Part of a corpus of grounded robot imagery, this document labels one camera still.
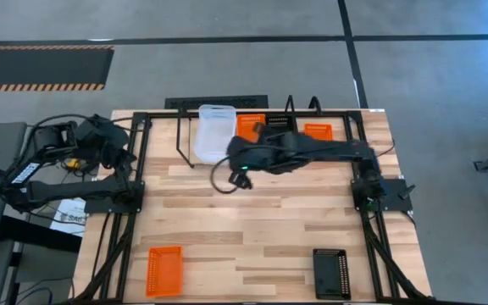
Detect orange slotted plastic basket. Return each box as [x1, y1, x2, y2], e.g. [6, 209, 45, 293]
[236, 113, 267, 144]
[303, 123, 335, 141]
[145, 245, 184, 298]

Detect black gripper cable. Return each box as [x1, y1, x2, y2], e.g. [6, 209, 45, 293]
[210, 157, 239, 195]

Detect black aluminium rig frame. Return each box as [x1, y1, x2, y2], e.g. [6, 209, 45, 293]
[68, 108, 435, 305]

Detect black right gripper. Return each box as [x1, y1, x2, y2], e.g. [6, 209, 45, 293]
[226, 141, 270, 190]

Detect black perforated strip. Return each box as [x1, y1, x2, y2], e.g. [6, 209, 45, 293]
[164, 94, 269, 110]

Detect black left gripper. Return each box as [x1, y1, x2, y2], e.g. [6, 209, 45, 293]
[76, 113, 131, 164]

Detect black mat, hazard stripes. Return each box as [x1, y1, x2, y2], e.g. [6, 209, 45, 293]
[0, 45, 116, 93]

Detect black desk frame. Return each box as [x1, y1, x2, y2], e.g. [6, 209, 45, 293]
[0, 213, 83, 305]

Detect black slotted plastic basket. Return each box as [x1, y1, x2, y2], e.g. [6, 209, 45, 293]
[312, 247, 352, 302]
[264, 115, 292, 133]

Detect white printed paper sheet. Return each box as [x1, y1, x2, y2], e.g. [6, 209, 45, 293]
[51, 209, 87, 237]

